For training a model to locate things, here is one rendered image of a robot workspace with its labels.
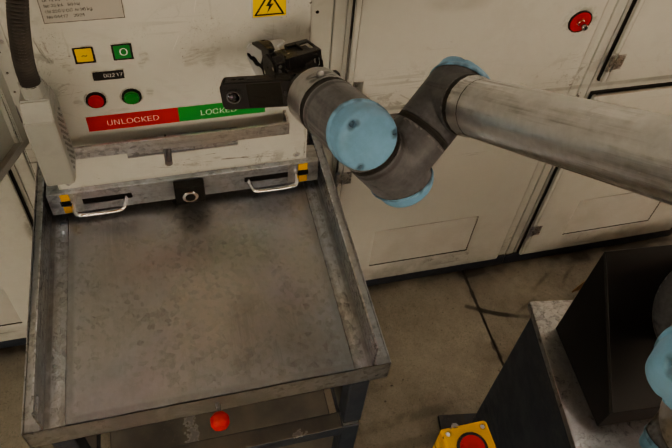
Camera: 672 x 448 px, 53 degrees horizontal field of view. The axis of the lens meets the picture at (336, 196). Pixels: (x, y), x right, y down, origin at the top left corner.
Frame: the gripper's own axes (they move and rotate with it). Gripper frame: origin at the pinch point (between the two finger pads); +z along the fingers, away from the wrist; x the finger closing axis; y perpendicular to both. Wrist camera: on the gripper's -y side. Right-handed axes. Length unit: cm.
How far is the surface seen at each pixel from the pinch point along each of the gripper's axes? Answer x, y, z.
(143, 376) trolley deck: -44, -34, -19
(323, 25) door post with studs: -8.5, 25.4, 21.5
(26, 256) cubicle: -64, -49, 55
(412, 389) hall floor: -125, 39, 6
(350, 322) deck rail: -45, 3, -25
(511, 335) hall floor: -125, 79, 7
